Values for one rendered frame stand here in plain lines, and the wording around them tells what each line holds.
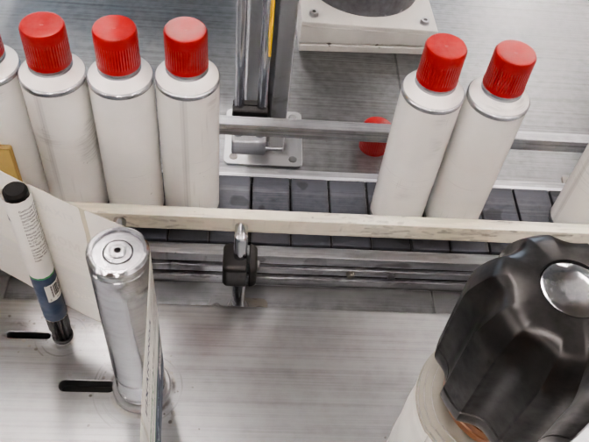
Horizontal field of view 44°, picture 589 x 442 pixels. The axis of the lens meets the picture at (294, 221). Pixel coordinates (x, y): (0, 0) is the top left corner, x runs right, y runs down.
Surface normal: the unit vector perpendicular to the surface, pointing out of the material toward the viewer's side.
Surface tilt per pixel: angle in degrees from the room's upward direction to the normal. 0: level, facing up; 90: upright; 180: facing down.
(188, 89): 42
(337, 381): 0
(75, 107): 90
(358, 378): 0
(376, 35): 90
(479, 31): 0
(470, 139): 90
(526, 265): 10
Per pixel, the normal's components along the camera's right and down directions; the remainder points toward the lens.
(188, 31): 0.04, -0.64
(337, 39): 0.06, 0.79
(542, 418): -0.18, 0.76
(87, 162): 0.76, 0.55
